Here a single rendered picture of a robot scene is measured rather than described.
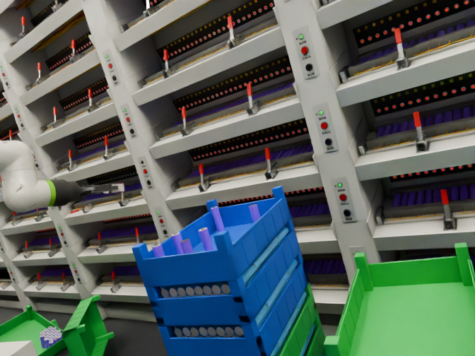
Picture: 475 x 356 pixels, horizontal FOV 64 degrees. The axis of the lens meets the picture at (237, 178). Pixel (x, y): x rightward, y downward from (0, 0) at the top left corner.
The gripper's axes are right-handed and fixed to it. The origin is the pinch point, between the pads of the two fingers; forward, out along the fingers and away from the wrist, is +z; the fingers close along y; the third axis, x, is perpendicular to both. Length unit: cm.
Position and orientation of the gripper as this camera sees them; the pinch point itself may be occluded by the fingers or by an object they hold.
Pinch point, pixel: (114, 188)
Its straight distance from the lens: 158.5
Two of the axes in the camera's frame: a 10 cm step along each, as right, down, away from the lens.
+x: -1.5, -9.9, 0.6
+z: 5.9, -0.4, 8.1
